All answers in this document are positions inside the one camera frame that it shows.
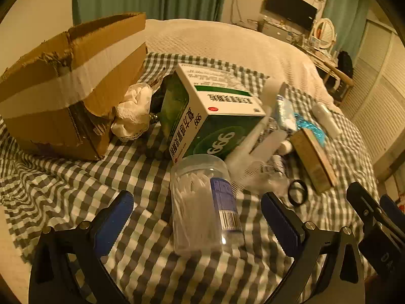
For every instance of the grey television cabinet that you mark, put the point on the grey television cabinet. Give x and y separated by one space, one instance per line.
275 30

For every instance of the clear plastic comb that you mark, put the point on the clear plastic comb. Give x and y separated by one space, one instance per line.
250 177

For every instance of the white oval mirror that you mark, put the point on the white oval mirror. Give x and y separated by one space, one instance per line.
324 31

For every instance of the white handheld device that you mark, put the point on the white handheld device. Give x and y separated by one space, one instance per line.
326 118

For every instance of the brown cardboard box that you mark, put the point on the brown cardboard box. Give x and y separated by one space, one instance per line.
47 79

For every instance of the white lace cloth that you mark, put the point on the white lace cloth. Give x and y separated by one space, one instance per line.
133 114

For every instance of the clear cotton swab jar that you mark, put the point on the clear cotton swab jar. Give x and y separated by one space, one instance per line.
193 202

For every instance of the wooden chair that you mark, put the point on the wooden chair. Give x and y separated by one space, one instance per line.
345 80

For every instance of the black backpack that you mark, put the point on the black backpack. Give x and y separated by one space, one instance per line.
345 63

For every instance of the blue pill blister pack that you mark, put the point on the blue pill blister pack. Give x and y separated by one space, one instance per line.
311 126

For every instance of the clear plastic bag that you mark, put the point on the clear plastic bag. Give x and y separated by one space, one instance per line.
253 145

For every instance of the white dressing desk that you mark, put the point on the white dressing desk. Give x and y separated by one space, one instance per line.
316 55

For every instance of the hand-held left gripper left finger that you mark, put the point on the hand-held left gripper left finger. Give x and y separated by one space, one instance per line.
117 218

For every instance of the blue floral tissue pack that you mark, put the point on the blue floral tissue pack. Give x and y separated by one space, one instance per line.
284 114

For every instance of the black television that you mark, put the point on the black television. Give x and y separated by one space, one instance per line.
291 6

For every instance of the small white bottle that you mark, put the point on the small white bottle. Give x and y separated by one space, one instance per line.
285 147

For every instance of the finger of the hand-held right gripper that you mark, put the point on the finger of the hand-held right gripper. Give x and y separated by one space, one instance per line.
392 207
364 199

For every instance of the cream quilted blanket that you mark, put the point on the cream quilted blanket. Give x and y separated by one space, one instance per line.
221 41

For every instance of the brown wooden box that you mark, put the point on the brown wooden box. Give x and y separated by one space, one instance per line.
313 161

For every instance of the white louvred wardrobe doors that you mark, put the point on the white louvred wardrobe doors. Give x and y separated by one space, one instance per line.
373 101

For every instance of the green and white medicine box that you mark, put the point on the green and white medicine box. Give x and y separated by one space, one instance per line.
218 95

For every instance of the narrow green curtain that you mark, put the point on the narrow green curtain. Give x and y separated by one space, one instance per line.
348 12

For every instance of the grey checkered cloth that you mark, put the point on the grey checkered cloth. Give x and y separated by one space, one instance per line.
95 177

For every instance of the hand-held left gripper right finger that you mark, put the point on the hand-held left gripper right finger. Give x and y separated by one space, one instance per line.
281 224

